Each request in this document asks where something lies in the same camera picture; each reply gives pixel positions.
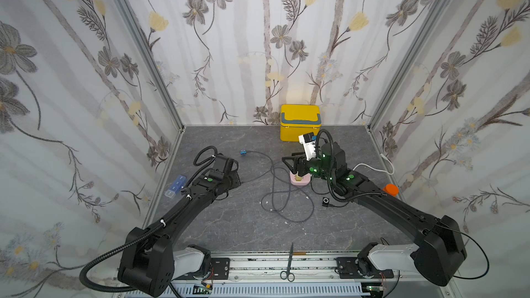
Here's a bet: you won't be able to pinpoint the dark grey usb cable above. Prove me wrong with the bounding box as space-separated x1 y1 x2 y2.
239 161 316 223

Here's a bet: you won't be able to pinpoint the white slotted cable duct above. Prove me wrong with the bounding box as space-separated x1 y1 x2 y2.
173 282 371 297

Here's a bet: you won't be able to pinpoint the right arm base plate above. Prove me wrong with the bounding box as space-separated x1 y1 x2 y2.
335 257 395 280

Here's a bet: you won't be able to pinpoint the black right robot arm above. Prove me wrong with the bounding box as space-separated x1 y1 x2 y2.
282 143 467 286

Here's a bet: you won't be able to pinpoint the yellow storage box grey handle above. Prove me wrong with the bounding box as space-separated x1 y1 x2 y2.
280 104 322 142

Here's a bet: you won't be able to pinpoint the orange cylindrical bottle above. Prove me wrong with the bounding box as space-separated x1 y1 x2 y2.
383 183 400 197

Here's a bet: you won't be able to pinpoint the white power strip cord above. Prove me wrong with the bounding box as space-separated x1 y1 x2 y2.
351 152 395 176

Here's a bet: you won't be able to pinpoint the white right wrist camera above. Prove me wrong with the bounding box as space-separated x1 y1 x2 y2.
299 132 316 161

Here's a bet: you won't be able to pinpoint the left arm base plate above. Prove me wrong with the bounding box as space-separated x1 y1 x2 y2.
195 258 230 281

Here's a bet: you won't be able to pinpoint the pink power strip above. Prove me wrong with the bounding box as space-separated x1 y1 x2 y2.
289 173 312 186

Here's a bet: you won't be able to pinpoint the black handled scissors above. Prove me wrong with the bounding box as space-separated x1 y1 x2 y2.
280 243 295 283

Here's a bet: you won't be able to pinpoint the blue transparent plastic case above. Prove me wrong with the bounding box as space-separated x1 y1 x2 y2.
164 175 187 199

